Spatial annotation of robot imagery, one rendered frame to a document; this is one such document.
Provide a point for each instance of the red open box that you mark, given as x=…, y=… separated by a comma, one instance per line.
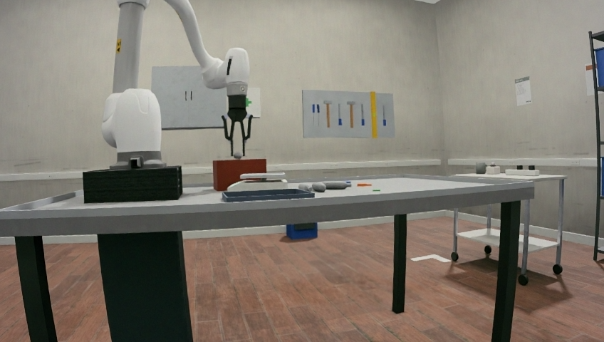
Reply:
x=228, y=171

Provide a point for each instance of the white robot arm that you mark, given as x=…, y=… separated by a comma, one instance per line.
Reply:
x=132, y=116

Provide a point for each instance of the white digital scale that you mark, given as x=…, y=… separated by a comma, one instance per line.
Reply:
x=263, y=184

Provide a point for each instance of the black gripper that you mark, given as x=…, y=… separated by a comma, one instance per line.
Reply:
x=237, y=112

